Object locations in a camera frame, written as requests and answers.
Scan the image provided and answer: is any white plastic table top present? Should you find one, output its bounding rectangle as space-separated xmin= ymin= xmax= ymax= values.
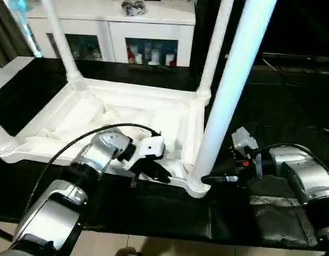
xmin=0 ymin=77 xmax=214 ymax=199

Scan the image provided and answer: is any white plastic table leg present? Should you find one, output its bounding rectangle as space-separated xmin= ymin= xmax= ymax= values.
xmin=187 ymin=0 xmax=278 ymax=188
xmin=0 ymin=118 xmax=18 ymax=156
xmin=195 ymin=0 xmax=236 ymax=105
xmin=41 ymin=0 xmax=86 ymax=90

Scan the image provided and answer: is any black work mat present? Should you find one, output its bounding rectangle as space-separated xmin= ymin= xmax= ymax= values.
xmin=0 ymin=56 xmax=329 ymax=251

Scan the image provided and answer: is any dark left robot foot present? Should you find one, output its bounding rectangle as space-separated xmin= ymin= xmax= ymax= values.
xmin=116 ymin=249 xmax=144 ymax=256

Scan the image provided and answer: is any black metal bar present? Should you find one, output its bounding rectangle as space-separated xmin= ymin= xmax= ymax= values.
xmin=262 ymin=51 xmax=329 ymax=61

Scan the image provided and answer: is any white glass-door cabinet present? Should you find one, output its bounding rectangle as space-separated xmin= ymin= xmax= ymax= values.
xmin=26 ymin=0 xmax=197 ymax=68

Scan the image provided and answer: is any crumpled silver object on cabinet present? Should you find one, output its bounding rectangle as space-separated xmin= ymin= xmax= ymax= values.
xmin=122 ymin=0 xmax=147 ymax=16

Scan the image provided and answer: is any dark grey curtain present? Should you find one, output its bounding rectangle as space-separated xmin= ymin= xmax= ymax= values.
xmin=0 ymin=0 xmax=33 ymax=63

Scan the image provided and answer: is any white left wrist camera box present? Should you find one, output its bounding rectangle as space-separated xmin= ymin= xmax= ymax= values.
xmin=131 ymin=135 xmax=166 ymax=162

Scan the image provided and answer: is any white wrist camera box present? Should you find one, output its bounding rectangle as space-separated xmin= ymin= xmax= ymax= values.
xmin=131 ymin=135 xmax=166 ymax=162
xmin=231 ymin=127 xmax=259 ymax=161

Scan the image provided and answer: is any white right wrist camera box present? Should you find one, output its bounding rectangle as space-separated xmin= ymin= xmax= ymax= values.
xmin=231 ymin=127 xmax=259 ymax=161

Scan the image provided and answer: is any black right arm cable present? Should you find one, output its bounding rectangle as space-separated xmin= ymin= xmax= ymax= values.
xmin=249 ymin=142 xmax=329 ymax=177

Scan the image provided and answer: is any black table frame leg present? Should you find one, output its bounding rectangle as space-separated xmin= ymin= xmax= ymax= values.
xmin=0 ymin=226 xmax=13 ymax=242

